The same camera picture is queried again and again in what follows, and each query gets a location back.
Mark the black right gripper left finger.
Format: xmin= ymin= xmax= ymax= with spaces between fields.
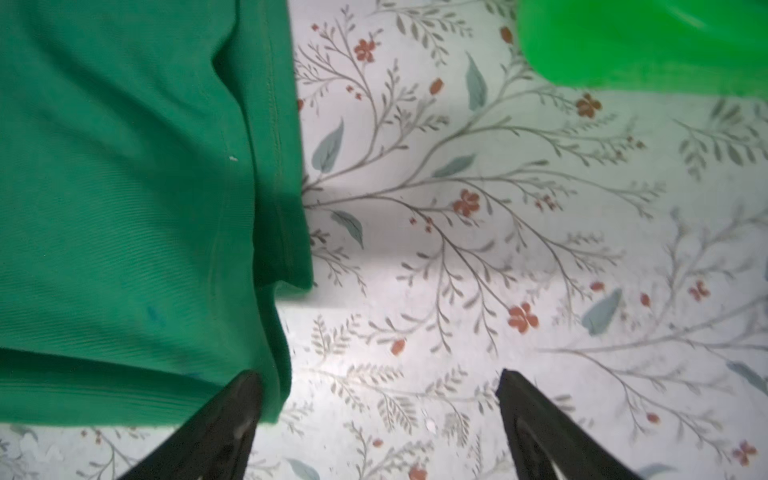
xmin=122 ymin=371 xmax=263 ymax=480

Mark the bright green plastic basket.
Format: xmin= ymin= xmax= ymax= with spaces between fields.
xmin=517 ymin=0 xmax=767 ymax=99

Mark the green tank top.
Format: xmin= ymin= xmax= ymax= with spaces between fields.
xmin=1 ymin=1 xmax=312 ymax=426

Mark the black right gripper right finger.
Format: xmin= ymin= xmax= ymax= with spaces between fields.
xmin=496 ymin=370 xmax=640 ymax=480

